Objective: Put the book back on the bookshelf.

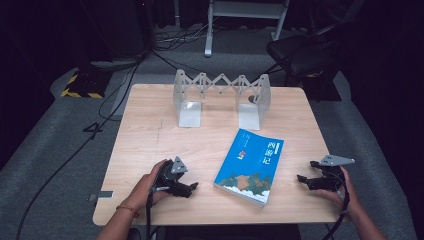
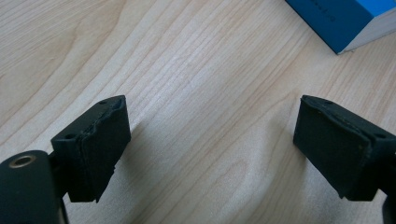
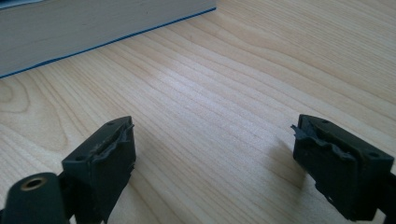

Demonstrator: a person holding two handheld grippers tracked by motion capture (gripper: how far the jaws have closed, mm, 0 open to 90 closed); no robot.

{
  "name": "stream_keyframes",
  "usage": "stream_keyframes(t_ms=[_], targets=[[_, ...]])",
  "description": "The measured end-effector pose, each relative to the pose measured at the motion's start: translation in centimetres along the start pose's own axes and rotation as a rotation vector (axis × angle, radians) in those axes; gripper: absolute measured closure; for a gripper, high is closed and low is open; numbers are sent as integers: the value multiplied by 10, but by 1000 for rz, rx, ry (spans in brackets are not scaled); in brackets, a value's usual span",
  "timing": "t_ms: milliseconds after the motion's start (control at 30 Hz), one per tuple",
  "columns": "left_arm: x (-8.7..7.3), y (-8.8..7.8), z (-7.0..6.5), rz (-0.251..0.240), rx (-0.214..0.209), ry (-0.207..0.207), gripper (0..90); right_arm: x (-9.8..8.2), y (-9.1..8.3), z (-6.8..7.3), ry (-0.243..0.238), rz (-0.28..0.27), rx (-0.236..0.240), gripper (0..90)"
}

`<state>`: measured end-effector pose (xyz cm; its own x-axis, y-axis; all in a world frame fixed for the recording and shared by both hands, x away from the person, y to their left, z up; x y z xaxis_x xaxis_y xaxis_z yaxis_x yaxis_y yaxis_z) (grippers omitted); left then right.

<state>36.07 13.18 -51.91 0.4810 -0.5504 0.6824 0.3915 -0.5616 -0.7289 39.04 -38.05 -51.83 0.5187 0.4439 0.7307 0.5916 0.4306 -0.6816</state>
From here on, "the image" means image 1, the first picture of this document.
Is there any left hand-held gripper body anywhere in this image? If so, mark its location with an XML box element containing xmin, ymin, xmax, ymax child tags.
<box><xmin>154</xmin><ymin>156</ymin><xmax>189</xmax><ymax>198</ymax></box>

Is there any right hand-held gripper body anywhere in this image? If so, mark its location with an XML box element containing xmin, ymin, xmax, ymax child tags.
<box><xmin>311</xmin><ymin>154</ymin><xmax>356</xmax><ymax>193</ymax></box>

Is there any blue paperback book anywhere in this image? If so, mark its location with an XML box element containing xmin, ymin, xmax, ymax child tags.
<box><xmin>213</xmin><ymin>128</ymin><xmax>285</xmax><ymax>208</ymax></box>

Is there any grey metal expandable book rack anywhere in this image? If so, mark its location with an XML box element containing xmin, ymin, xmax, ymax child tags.
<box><xmin>172</xmin><ymin>68</ymin><xmax>272</xmax><ymax>131</ymax></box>

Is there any person's right hand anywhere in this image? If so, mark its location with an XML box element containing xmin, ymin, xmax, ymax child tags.
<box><xmin>314</xmin><ymin>166</ymin><xmax>360</xmax><ymax>213</ymax></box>

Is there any person's left hand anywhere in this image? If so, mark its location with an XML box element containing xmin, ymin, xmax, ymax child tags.
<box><xmin>124</xmin><ymin>159</ymin><xmax>172</xmax><ymax>212</ymax></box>

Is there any black chair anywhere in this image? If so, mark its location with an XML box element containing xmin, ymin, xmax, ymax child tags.
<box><xmin>265</xmin><ymin>23</ymin><xmax>346</xmax><ymax>88</ymax></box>

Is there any yellow black striped base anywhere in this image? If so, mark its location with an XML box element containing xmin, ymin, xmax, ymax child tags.
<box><xmin>60</xmin><ymin>68</ymin><xmax>113</xmax><ymax>100</ymax></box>

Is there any grey metal stand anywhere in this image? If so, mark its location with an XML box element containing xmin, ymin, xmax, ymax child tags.
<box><xmin>203</xmin><ymin>0</ymin><xmax>292</xmax><ymax>58</ymax></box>

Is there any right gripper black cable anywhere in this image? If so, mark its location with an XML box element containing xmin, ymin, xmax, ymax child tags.
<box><xmin>328</xmin><ymin>171</ymin><xmax>352</xmax><ymax>240</ymax></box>

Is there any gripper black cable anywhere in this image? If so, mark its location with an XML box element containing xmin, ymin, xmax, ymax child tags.
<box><xmin>145</xmin><ymin>185</ymin><xmax>172</xmax><ymax>240</ymax></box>
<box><xmin>328</xmin><ymin>171</ymin><xmax>352</xmax><ymax>240</ymax></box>

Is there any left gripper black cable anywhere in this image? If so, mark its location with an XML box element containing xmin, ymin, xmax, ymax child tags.
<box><xmin>145</xmin><ymin>185</ymin><xmax>172</xmax><ymax>240</ymax></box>

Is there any orange bracelet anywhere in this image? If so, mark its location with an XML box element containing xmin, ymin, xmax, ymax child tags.
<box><xmin>115</xmin><ymin>203</ymin><xmax>141</xmax><ymax>219</ymax></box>

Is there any long black floor cable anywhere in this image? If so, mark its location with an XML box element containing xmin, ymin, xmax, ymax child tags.
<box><xmin>14</xmin><ymin>54</ymin><xmax>148</xmax><ymax>240</ymax></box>

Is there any bundle of floor cables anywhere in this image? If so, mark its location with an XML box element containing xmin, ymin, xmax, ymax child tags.
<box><xmin>151</xmin><ymin>21</ymin><xmax>216</xmax><ymax>53</ymax></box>

